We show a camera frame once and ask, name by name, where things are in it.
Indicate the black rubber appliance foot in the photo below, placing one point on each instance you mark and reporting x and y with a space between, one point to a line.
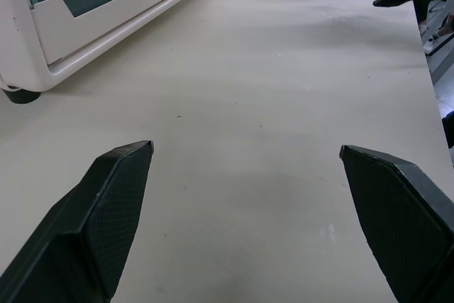
22 96

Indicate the white appliance with glass door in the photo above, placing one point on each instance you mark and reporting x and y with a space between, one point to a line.
21 51

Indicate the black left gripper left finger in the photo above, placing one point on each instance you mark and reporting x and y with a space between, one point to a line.
74 232

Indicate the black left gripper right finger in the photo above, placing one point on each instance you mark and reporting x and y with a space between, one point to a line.
401 225

